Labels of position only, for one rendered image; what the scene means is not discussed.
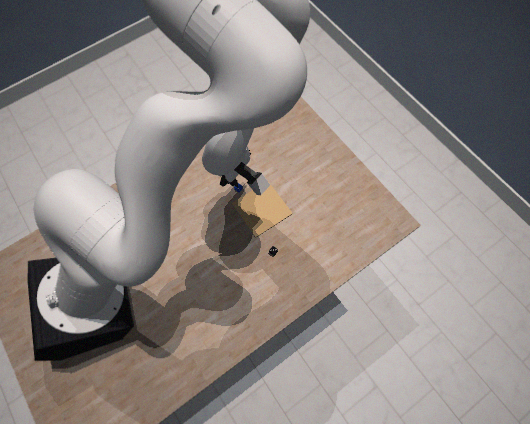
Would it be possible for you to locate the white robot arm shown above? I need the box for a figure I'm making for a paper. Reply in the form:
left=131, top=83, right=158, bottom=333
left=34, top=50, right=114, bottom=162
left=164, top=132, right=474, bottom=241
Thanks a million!
left=34, top=0, right=310, bottom=334

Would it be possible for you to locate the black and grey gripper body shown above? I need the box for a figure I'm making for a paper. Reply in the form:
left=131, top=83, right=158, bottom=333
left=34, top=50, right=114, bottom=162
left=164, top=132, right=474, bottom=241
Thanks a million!
left=225, top=146, right=250, bottom=182

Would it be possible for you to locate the tan flat mat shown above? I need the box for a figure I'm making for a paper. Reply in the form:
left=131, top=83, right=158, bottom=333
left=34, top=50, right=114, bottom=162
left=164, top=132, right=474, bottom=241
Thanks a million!
left=232, top=184, right=293, bottom=237

